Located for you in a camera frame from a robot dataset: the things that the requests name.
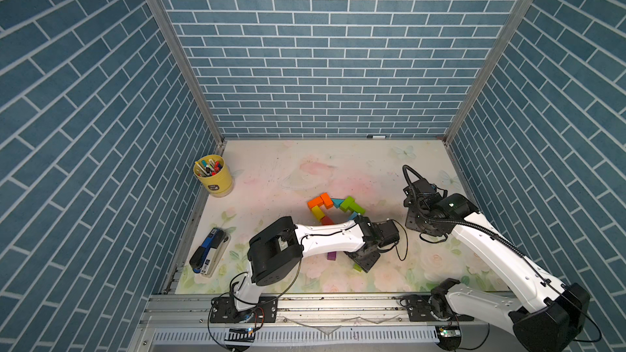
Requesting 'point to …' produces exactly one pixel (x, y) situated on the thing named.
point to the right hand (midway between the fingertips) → (415, 223)
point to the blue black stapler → (209, 257)
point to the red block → (326, 221)
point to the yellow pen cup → (213, 173)
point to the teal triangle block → (337, 202)
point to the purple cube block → (332, 256)
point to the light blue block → (352, 216)
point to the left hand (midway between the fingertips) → (367, 265)
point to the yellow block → (318, 213)
